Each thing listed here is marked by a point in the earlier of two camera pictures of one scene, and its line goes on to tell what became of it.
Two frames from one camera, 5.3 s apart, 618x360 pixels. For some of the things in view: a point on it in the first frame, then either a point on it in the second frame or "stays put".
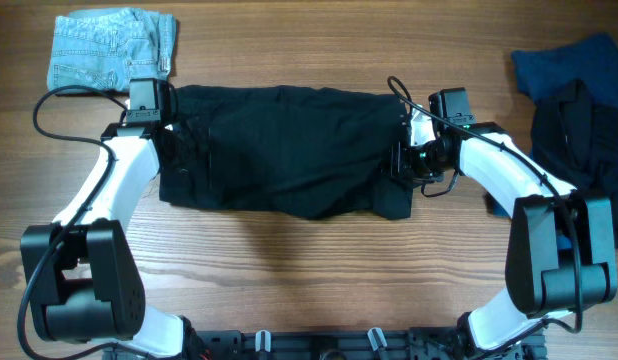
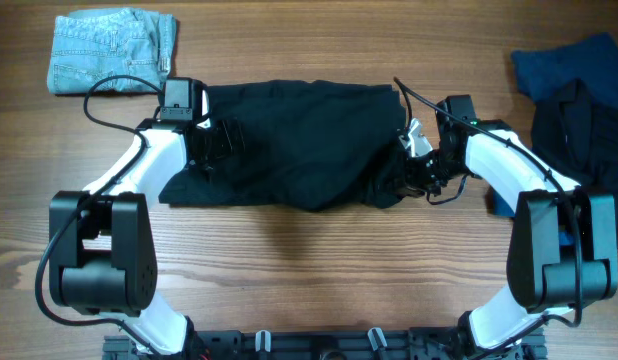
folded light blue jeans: x=106 y=48 stays put
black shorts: x=289 y=150 stays put
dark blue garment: x=599 y=59 stays put
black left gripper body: x=186 y=145 → x=215 y=142
